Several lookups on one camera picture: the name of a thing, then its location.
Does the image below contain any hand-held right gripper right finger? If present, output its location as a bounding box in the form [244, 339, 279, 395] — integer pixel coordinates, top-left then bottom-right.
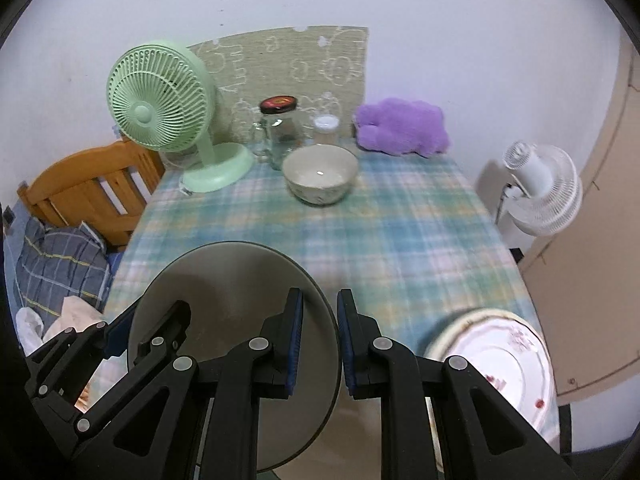
[336, 287, 581, 480]

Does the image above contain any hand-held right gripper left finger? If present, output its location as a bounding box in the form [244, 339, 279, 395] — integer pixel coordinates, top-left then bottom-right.
[70, 287, 306, 480]

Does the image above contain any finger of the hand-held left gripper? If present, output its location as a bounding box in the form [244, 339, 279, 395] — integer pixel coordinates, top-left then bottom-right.
[131, 300, 193, 376]
[102, 305, 143, 361]

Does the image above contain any white crumpled cloth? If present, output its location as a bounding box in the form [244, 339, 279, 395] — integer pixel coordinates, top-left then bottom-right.
[15, 295, 106, 356]

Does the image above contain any blue plaid blanket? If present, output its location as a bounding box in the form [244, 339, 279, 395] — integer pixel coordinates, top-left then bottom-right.
[5, 217, 112, 316]

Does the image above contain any plaid pastel tablecloth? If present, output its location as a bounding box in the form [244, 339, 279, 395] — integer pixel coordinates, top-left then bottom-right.
[102, 147, 561, 461]

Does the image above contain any red flower scalloped plate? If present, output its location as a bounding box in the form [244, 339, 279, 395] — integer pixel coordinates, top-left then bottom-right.
[425, 307, 557, 476]

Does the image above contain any large grey floral ceramic bowl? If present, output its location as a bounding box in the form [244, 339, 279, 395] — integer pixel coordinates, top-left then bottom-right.
[281, 144, 359, 206]

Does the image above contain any glass jar with black lid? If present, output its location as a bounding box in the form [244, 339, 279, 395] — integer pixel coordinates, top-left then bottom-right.
[250, 95, 305, 171]

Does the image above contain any small jar with white lid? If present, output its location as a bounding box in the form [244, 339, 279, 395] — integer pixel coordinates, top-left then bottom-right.
[311, 114, 342, 147]

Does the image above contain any purple plush toy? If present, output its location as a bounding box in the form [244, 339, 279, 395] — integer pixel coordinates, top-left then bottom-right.
[352, 99, 451, 157]

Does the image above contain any green desk fan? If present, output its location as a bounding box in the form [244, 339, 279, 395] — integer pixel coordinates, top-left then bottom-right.
[106, 38, 256, 193]

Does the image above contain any beige door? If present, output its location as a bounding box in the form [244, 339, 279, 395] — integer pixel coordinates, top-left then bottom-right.
[517, 25, 640, 406]

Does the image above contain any white standing fan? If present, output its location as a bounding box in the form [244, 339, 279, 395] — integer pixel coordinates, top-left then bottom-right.
[495, 141, 585, 246]

